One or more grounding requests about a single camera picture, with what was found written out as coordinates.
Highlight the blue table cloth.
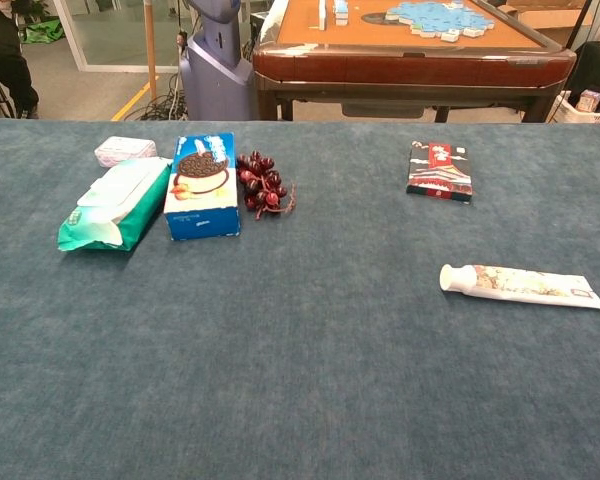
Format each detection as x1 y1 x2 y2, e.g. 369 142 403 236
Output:
0 118 600 480

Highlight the small white bottle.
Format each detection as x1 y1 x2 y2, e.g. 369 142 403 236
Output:
438 263 600 312

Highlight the black floor cable bundle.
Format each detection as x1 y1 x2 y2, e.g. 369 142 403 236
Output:
137 92 189 121

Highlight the white plastic basket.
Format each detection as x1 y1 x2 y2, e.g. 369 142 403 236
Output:
549 89 600 125

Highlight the blue mahjong tile pile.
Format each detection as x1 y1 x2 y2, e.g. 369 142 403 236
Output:
383 0 496 44

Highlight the dark red illustrated box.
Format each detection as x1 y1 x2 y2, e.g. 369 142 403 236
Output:
405 140 474 205

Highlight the brown mahjong table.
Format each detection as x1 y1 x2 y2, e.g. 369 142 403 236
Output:
252 0 579 124

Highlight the blue cookie box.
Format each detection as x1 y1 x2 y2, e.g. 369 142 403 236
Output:
163 131 242 242

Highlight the wooden pole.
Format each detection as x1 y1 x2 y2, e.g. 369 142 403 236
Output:
143 0 159 103

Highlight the green wet wipes pack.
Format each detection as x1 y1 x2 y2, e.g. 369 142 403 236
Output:
57 156 174 253

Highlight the person in black clothes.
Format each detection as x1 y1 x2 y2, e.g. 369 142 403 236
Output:
0 0 40 120

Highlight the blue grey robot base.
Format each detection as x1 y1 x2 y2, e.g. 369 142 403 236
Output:
178 0 255 121

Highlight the dark red grape bunch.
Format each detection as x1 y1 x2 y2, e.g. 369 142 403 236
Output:
235 149 298 221

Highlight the small white tissue pack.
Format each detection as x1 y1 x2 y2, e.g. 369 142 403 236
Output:
94 136 158 169

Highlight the green bag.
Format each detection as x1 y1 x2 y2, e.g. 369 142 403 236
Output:
22 17 66 45

